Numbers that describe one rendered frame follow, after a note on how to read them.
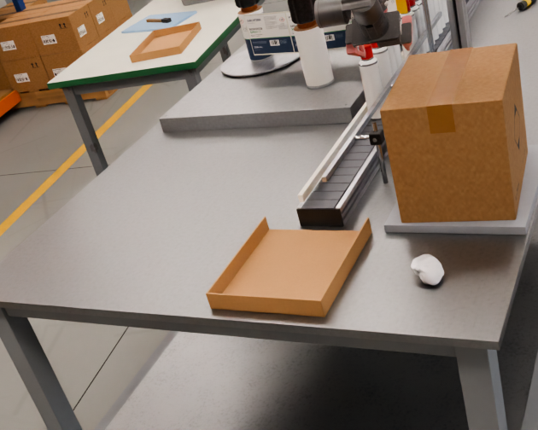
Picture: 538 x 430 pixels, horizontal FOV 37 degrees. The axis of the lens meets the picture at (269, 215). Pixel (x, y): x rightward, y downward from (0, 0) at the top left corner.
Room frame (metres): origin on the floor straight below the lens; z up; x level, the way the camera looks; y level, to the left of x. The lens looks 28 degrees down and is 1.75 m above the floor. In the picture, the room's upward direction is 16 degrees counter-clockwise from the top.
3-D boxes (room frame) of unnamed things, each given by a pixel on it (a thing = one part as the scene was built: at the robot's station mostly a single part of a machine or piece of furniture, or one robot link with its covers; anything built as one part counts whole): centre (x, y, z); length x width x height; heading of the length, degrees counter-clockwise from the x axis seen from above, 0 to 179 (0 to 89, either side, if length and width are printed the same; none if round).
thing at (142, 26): (4.08, 0.27, 0.81); 0.32 x 0.24 x 0.01; 51
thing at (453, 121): (1.55, -0.45, 0.99); 0.30 x 0.24 x 0.27; 152
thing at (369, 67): (2.00, -0.36, 0.98); 0.05 x 0.05 x 0.20
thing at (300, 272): (1.45, -0.02, 0.85); 0.30 x 0.26 x 0.04; 148
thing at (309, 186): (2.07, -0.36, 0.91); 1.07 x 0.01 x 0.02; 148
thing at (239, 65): (2.76, -0.13, 0.89); 0.31 x 0.31 x 0.01
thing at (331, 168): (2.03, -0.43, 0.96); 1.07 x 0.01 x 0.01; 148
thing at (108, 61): (4.28, 0.07, 0.40); 1.90 x 0.75 x 0.80; 155
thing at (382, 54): (2.06, -0.41, 0.98); 0.05 x 0.05 x 0.20
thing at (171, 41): (3.63, 0.23, 0.82); 0.34 x 0.24 x 0.04; 161
